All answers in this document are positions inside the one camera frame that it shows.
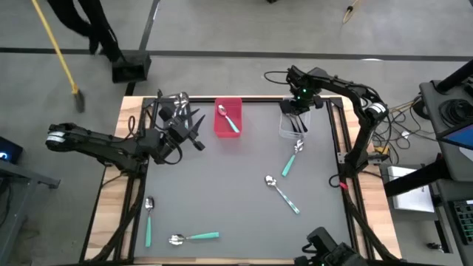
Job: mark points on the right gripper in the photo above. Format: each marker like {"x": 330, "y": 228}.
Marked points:
{"x": 306, "y": 98}

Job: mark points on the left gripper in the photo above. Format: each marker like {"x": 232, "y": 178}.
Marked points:
{"x": 179, "y": 134}

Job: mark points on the large silver spoon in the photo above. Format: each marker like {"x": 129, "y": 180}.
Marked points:
{"x": 186, "y": 99}

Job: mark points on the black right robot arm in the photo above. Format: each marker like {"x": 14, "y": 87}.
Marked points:
{"x": 347, "y": 86}

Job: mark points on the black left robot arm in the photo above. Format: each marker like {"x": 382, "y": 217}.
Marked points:
{"x": 99, "y": 144}

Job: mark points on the grey plastic bin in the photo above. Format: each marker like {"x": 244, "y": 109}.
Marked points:
{"x": 191, "y": 111}

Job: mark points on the clear plastic bin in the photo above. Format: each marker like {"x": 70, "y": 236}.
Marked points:
{"x": 286, "y": 131}

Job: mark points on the pink-red plastic bin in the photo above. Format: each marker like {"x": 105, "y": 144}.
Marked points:
{"x": 221, "y": 129}

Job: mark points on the wooden table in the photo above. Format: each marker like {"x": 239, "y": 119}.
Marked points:
{"x": 123, "y": 107}

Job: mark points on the black dustpan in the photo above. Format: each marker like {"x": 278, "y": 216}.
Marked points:
{"x": 131, "y": 68}

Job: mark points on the grey table mat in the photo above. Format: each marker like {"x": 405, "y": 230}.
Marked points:
{"x": 240, "y": 207}

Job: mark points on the grey equipment cart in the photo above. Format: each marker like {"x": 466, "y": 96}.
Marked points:
{"x": 428, "y": 96}

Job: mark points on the person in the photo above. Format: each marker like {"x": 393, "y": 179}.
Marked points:
{"x": 99, "y": 33}

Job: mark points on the white box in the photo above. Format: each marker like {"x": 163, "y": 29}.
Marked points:
{"x": 410, "y": 199}

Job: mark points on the black pole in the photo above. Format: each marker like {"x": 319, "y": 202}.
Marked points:
{"x": 456, "y": 75}

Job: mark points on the blue laptop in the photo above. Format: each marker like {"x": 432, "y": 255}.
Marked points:
{"x": 462, "y": 138}

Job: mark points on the grey side table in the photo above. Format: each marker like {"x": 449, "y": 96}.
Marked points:
{"x": 29, "y": 175}

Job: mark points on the black device with blue light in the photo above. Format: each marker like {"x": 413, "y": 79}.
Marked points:
{"x": 13, "y": 147}

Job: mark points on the small black object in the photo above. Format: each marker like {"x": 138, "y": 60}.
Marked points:
{"x": 435, "y": 247}

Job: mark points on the black keypad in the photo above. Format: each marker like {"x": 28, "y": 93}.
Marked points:
{"x": 465, "y": 221}

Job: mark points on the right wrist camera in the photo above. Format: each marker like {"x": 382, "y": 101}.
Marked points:
{"x": 297, "y": 75}

